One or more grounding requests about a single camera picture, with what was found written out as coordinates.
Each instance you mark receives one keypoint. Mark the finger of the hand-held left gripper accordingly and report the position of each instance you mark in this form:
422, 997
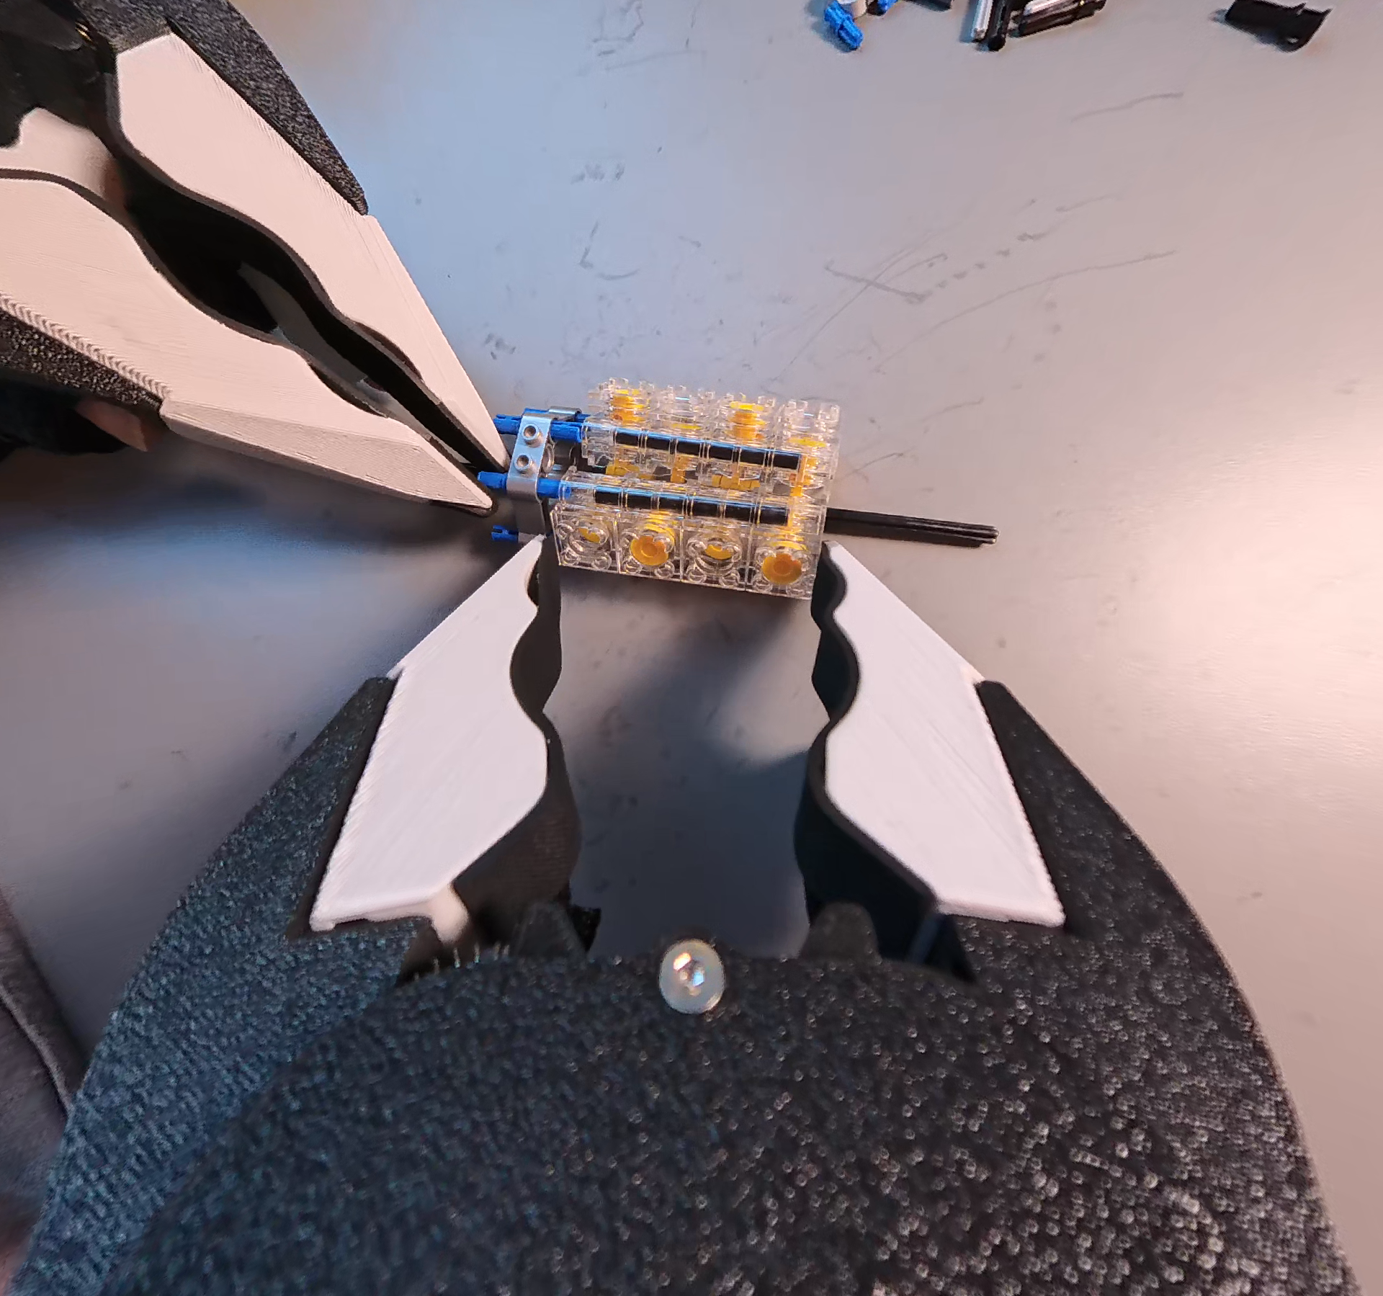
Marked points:
162, 323
269, 184

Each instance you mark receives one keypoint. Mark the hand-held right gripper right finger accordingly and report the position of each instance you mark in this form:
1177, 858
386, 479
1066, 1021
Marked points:
930, 778

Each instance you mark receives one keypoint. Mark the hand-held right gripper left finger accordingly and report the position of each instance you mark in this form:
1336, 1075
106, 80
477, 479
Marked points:
443, 778

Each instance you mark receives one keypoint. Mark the clear toy brick engine model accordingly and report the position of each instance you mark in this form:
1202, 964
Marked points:
690, 550

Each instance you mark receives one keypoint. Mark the grey desk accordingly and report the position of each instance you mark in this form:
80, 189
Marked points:
864, 237

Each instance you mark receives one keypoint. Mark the person's left hand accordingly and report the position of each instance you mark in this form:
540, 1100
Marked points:
120, 430

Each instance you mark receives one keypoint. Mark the black toy connector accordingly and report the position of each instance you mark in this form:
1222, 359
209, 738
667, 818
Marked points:
1280, 21

